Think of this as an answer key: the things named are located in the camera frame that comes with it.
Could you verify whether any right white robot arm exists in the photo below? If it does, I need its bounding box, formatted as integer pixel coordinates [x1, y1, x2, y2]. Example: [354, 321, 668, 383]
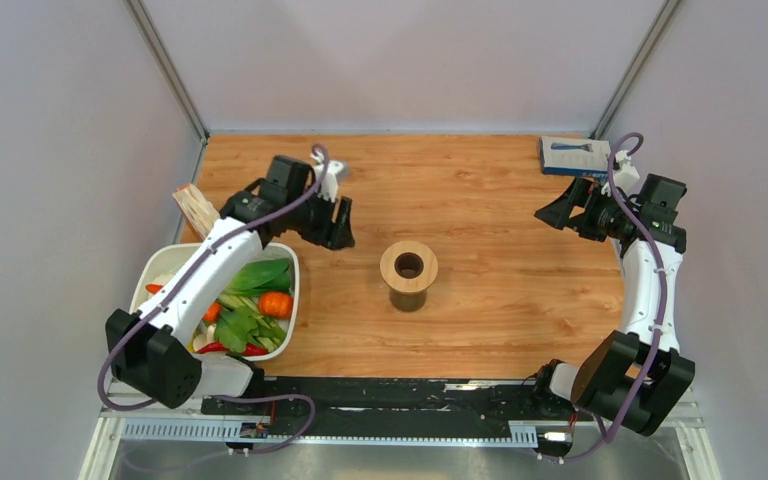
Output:
[530, 174, 695, 436]

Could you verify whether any round wooden dripper holder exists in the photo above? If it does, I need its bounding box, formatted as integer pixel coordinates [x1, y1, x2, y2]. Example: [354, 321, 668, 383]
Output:
[379, 240, 439, 295]

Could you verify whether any smoked glass carafe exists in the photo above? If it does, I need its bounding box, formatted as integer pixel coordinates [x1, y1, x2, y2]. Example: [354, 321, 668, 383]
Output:
[389, 289, 427, 313]

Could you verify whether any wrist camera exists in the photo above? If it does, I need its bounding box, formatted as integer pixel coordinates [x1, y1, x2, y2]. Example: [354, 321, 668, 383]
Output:
[313, 156, 349, 203]
[612, 157, 640, 194]

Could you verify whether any purple cable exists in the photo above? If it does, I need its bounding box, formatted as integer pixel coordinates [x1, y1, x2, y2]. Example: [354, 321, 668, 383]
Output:
[96, 144, 332, 456]
[534, 132, 670, 463]

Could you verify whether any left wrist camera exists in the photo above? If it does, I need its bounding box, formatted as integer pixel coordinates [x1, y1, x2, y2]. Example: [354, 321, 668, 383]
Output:
[313, 156, 349, 203]

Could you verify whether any coffee filter pack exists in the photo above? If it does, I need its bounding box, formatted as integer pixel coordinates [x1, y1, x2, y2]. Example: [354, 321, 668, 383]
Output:
[172, 184, 220, 240]

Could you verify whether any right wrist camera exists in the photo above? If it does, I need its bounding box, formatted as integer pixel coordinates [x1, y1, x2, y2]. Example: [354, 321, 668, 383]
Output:
[612, 157, 640, 194]

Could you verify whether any small orange pumpkin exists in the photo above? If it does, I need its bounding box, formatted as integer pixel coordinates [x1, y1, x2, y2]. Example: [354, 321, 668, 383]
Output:
[258, 291, 294, 320]

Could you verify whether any red chili pepper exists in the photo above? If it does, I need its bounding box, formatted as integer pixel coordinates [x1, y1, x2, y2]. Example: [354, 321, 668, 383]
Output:
[196, 341, 269, 356]

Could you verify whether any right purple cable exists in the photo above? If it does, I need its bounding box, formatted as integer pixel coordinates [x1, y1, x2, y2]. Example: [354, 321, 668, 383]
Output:
[534, 132, 670, 463]

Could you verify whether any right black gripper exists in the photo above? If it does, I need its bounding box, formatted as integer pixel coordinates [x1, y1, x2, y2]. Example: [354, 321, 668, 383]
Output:
[534, 176, 636, 242]

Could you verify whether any orange carrot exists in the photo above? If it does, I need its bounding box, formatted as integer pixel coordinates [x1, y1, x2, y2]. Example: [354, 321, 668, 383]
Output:
[145, 283, 222, 325]

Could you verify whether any white vegetable tray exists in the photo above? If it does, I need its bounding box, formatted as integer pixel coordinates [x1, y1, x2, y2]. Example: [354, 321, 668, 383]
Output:
[128, 242, 302, 362]

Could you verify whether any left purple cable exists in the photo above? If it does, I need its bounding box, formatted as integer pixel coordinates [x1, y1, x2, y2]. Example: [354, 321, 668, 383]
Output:
[96, 144, 332, 456]

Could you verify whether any green bok choy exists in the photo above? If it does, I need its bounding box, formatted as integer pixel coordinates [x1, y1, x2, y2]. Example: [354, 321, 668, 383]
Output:
[223, 258, 293, 296]

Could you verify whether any green leafy vegetable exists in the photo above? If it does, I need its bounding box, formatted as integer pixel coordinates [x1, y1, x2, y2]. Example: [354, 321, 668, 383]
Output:
[215, 294, 288, 354]

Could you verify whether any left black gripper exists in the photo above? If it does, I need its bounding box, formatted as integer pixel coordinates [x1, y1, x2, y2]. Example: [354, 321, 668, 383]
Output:
[285, 185, 355, 250]

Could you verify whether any blue white box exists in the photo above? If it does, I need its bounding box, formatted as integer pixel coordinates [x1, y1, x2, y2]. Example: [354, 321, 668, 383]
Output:
[538, 136, 611, 178]

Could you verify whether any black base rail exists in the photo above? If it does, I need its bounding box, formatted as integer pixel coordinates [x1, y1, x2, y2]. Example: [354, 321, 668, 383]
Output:
[200, 376, 574, 440]

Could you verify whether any white mushroom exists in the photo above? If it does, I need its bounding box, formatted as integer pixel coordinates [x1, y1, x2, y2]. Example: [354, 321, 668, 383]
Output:
[191, 324, 216, 353]

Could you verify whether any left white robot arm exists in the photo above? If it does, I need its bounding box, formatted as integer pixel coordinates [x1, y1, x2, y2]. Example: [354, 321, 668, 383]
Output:
[97, 145, 355, 415]

